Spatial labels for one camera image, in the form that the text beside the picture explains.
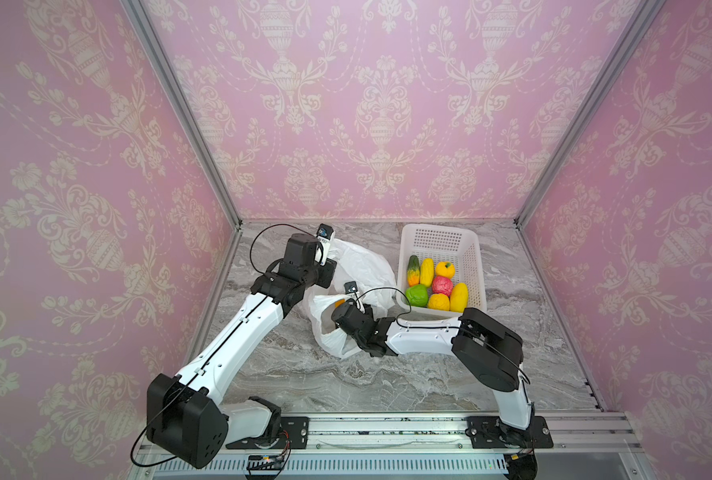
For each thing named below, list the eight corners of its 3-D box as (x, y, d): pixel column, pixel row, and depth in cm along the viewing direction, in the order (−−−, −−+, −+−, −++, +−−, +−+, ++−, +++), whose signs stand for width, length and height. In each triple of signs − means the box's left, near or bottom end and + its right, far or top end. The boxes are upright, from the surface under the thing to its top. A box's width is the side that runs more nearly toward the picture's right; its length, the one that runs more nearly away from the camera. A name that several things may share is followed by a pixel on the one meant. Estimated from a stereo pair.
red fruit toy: (426, 292, 101) (429, 282, 96) (435, 281, 104) (438, 271, 99) (443, 303, 98) (447, 293, 94) (452, 291, 101) (456, 281, 97)
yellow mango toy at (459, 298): (448, 311, 96) (451, 305, 93) (452, 287, 102) (455, 280, 99) (463, 316, 95) (466, 309, 92) (466, 290, 101) (469, 284, 98)
